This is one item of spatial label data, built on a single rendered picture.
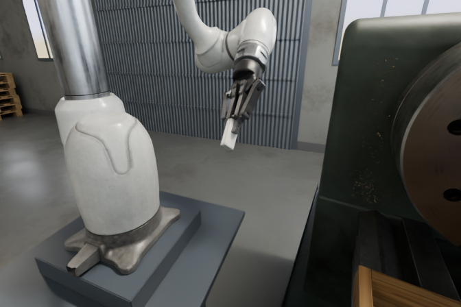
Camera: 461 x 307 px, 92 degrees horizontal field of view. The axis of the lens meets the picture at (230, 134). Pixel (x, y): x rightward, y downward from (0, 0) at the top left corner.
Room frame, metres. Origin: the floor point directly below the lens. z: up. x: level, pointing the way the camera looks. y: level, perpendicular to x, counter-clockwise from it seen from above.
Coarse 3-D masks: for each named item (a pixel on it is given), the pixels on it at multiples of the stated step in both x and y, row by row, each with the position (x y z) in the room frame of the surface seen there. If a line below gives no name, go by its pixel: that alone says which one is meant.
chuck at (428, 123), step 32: (448, 64) 0.29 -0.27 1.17; (416, 96) 0.30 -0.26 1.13; (448, 96) 0.26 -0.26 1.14; (416, 128) 0.27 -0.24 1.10; (448, 128) 0.26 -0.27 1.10; (416, 160) 0.26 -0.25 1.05; (448, 160) 0.25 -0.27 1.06; (416, 192) 0.26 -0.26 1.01; (448, 192) 0.25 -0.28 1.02; (448, 224) 0.24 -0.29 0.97
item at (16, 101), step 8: (0, 80) 4.45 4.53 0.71; (8, 80) 4.40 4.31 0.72; (0, 88) 4.32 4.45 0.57; (8, 88) 4.37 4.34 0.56; (0, 96) 4.30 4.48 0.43; (8, 96) 4.32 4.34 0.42; (16, 96) 4.43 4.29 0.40; (0, 104) 4.21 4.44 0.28; (8, 104) 4.29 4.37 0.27; (16, 104) 4.42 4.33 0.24; (0, 112) 4.58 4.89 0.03; (8, 112) 4.26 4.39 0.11; (16, 112) 4.38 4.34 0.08
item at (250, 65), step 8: (240, 64) 0.59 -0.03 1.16; (248, 64) 0.58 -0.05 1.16; (256, 64) 0.59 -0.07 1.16; (240, 72) 0.58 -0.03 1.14; (248, 72) 0.58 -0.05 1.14; (256, 72) 0.57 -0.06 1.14; (240, 80) 0.59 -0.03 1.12; (248, 80) 0.56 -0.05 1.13; (232, 88) 0.59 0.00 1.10; (248, 88) 0.55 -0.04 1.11
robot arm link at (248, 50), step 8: (248, 40) 0.63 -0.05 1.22; (240, 48) 0.63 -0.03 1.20; (248, 48) 0.61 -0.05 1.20; (256, 48) 0.61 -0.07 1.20; (264, 48) 0.62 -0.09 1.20; (240, 56) 0.61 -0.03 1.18; (248, 56) 0.60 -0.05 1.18; (256, 56) 0.59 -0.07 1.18; (264, 56) 0.62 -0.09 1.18; (264, 64) 0.61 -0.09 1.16
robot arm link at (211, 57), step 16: (176, 0) 0.63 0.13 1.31; (192, 0) 0.65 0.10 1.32; (192, 16) 0.68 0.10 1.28; (192, 32) 0.70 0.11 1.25; (208, 32) 0.72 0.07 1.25; (224, 32) 0.75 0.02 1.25; (208, 48) 0.71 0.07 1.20; (224, 48) 0.71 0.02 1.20; (208, 64) 0.75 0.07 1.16; (224, 64) 0.73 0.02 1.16
